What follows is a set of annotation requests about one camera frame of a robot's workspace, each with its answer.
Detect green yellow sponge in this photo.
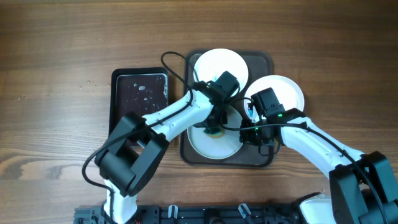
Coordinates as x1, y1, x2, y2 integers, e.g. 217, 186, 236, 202
203, 126, 224, 138

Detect white plate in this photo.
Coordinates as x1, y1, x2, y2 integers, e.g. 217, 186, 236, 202
243, 75, 305, 122
187, 105, 245, 160
193, 49, 249, 90

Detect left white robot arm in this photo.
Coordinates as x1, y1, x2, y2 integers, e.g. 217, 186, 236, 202
94, 81, 239, 223

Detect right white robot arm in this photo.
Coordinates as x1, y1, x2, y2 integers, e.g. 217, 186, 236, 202
240, 108, 397, 223

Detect large dark serving tray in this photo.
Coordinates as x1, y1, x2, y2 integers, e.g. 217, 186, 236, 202
180, 50, 277, 169

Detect small black water tray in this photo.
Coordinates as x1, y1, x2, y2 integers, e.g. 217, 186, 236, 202
108, 67, 169, 133

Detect right black cable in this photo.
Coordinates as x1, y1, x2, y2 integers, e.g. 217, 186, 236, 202
219, 96, 389, 224

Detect black cable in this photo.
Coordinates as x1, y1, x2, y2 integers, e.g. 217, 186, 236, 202
219, 96, 389, 224
81, 51, 200, 224

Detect left black cable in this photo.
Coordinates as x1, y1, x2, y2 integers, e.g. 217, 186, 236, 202
81, 51, 200, 224

